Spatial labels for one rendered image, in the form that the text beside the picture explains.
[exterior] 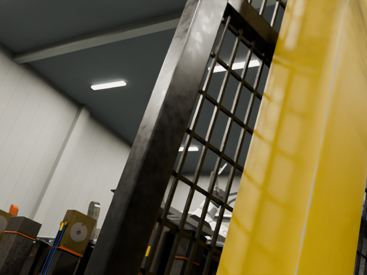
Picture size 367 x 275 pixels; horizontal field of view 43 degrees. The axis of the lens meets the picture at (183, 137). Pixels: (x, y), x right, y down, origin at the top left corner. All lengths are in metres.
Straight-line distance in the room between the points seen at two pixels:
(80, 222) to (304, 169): 1.10
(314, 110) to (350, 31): 0.12
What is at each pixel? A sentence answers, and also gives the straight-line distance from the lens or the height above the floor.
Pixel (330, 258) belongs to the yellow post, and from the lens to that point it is 0.49.
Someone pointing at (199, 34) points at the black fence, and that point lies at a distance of 0.54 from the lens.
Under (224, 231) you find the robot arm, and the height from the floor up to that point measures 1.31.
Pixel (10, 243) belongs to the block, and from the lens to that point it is 1.85.
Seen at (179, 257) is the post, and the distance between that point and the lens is 1.03.
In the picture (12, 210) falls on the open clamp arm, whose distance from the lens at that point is 2.13.
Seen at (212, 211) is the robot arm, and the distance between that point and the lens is 2.35.
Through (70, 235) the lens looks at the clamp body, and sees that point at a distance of 1.49.
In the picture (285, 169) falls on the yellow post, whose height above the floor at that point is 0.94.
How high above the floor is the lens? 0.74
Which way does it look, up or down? 24 degrees up
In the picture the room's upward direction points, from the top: 18 degrees clockwise
